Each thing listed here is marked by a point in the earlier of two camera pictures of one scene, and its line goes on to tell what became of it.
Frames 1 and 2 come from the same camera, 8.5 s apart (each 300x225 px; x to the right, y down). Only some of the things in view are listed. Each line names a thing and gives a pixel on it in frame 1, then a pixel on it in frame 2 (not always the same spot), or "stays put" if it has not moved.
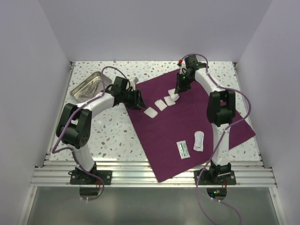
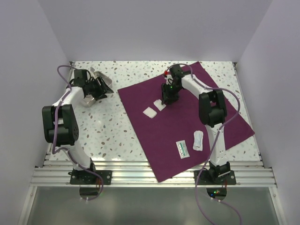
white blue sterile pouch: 198,144 stays put
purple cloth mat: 174,128 stays put
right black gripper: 180,87 → 166,95
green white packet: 183,149 stays put
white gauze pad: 161,105 stays put
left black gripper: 137,102 → 102,89
